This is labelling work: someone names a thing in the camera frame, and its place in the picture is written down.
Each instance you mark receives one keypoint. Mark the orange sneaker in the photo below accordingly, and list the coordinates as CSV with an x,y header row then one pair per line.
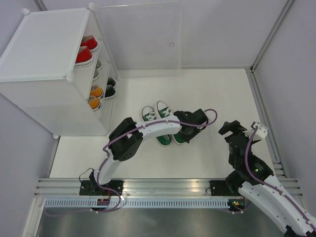
x,y
97,92
94,103

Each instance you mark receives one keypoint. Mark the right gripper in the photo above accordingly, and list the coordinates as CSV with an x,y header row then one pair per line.
x,y
234,127

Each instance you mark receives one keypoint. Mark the transparent cabinet door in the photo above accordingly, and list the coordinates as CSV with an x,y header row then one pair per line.
x,y
144,39

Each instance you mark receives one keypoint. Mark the aluminium corner frame right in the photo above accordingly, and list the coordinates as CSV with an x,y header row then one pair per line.
x,y
258,94

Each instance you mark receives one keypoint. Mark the white plastic shoe cabinet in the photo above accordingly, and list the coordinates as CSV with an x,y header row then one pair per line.
x,y
38,75

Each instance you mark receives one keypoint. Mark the green sneaker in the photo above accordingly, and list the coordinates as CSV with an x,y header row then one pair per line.
x,y
148,114
162,110

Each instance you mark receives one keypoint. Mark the grey sneaker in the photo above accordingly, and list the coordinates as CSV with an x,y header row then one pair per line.
x,y
98,65
96,75

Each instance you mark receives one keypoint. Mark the black sneaker back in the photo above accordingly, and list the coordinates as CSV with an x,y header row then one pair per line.
x,y
110,92

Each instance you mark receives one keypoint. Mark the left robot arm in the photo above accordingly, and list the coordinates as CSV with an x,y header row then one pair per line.
x,y
126,139

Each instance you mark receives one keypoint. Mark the red sneaker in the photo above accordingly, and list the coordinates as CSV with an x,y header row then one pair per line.
x,y
90,42
84,57

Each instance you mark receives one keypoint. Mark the black sneaker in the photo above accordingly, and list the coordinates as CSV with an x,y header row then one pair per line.
x,y
111,82
110,92

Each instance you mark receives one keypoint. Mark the aluminium corner frame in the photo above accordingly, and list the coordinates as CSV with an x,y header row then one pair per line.
x,y
258,94
40,5

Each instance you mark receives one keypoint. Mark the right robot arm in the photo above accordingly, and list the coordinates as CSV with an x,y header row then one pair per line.
x,y
254,179

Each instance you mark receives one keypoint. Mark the aluminium mounting rail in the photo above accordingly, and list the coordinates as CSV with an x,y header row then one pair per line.
x,y
134,188

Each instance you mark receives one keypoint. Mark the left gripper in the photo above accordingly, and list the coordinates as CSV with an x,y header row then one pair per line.
x,y
186,138

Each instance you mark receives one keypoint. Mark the white slotted cable duct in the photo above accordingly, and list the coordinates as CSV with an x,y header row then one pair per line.
x,y
138,203

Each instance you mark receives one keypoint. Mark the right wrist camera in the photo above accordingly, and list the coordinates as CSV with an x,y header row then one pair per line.
x,y
261,131

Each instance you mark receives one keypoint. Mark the aluminium corner frame left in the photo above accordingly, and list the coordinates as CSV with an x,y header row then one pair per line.
x,y
40,5

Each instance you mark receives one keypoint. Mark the black sneaker front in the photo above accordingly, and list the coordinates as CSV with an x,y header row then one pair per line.
x,y
111,82

